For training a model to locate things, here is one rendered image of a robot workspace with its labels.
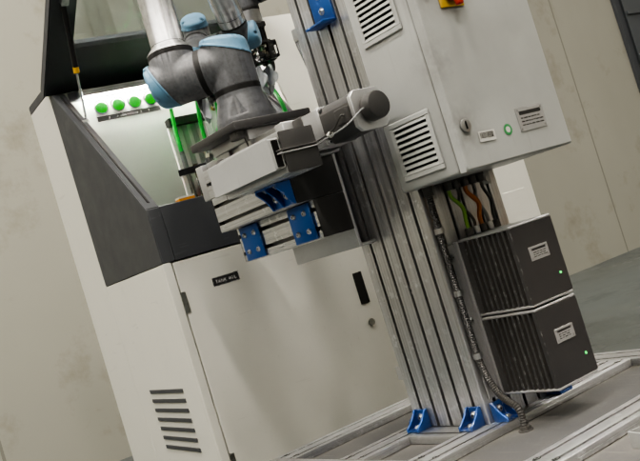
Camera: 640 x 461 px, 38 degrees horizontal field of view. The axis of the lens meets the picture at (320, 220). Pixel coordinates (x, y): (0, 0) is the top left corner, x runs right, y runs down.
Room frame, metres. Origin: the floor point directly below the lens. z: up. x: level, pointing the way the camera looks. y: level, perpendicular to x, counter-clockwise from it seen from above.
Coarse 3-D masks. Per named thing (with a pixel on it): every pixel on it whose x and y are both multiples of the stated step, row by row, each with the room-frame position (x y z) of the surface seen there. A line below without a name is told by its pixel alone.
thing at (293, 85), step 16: (272, 16) 3.31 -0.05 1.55; (288, 16) 3.33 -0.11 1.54; (272, 32) 3.28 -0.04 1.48; (288, 32) 3.31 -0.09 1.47; (288, 48) 3.28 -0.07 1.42; (288, 64) 3.25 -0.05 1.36; (304, 64) 3.28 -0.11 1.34; (288, 80) 3.23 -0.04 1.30; (304, 80) 3.25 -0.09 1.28; (288, 96) 3.20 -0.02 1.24; (304, 96) 3.23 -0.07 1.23; (496, 176) 3.23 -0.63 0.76; (512, 176) 3.26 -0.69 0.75; (528, 176) 3.30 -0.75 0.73; (512, 192) 3.25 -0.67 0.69; (528, 192) 3.28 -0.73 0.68; (512, 208) 3.24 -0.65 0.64; (528, 208) 3.27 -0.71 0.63
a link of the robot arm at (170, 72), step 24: (144, 0) 2.27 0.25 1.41; (168, 0) 2.28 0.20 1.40; (144, 24) 2.29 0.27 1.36; (168, 24) 2.26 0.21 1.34; (168, 48) 2.24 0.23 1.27; (144, 72) 2.25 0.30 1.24; (168, 72) 2.23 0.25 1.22; (192, 72) 2.22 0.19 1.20; (168, 96) 2.25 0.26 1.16; (192, 96) 2.26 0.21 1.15
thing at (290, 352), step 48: (192, 288) 2.63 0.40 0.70; (240, 288) 2.70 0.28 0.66; (288, 288) 2.77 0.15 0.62; (336, 288) 2.85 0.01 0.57; (240, 336) 2.68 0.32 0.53; (288, 336) 2.75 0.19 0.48; (336, 336) 2.83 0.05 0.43; (384, 336) 2.91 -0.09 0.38; (240, 384) 2.66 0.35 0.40; (288, 384) 2.73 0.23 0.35; (336, 384) 2.80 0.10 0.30; (384, 384) 2.88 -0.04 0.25; (240, 432) 2.63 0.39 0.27; (288, 432) 2.70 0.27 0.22
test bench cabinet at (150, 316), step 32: (192, 256) 2.66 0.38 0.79; (128, 288) 2.90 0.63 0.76; (160, 288) 2.66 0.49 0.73; (128, 320) 2.99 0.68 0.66; (160, 320) 2.73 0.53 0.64; (128, 352) 3.07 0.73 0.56; (160, 352) 2.80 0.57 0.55; (192, 352) 2.60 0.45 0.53; (160, 384) 2.88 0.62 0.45; (192, 384) 2.64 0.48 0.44; (160, 416) 2.96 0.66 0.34; (192, 416) 2.70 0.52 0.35; (160, 448) 3.04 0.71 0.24; (192, 448) 2.76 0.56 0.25; (224, 448) 2.61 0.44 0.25
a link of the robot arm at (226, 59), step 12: (216, 36) 2.21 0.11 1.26; (228, 36) 2.22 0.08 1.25; (240, 36) 2.24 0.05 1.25; (204, 48) 2.23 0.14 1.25; (216, 48) 2.21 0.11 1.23; (228, 48) 2.21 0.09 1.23; (240, 48) 2.22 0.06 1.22; (192, 60) 2.23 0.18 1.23; (204, 60) 2.22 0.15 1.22; (216, 60) 2.21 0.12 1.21; (228, 60) 2.21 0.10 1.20; (240, 60) 2.22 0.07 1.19; (252, 60) 2.26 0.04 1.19; (204, 72) 2.22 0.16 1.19; (216, 72) 2.22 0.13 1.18; (228, 72) 2.21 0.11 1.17; (240, 72) 2.21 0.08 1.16; (252, 72) 2.24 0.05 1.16; (204, 84) 2.23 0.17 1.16; (216, 84) 2.23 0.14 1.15; (228, 84) 2.21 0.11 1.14
